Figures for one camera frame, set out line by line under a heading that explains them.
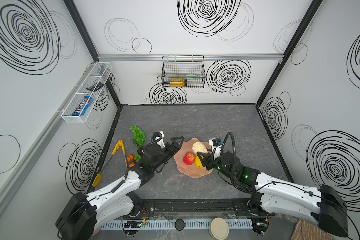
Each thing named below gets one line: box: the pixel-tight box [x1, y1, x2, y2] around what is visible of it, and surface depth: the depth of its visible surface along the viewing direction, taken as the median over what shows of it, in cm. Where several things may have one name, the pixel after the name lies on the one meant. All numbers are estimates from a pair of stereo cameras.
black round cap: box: [175, 218, 185, 231], surface depth 63 cm
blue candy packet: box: [72, 96, 94, 116], surface depth 72 cm
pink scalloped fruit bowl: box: [173, 137, 213, 179], surface depth 86 cm
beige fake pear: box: [192, 142, 208, 154], surface depth 75 cm
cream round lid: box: [208, 217, 230, 240], surface depth 65 cm
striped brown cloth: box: [290, 218, 333, 240], surface depth 68 cm
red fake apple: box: [183, 151, 196, 166], surface depth 86 cm
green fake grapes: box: [130, 125, 147, 147], surface depth 100 cm
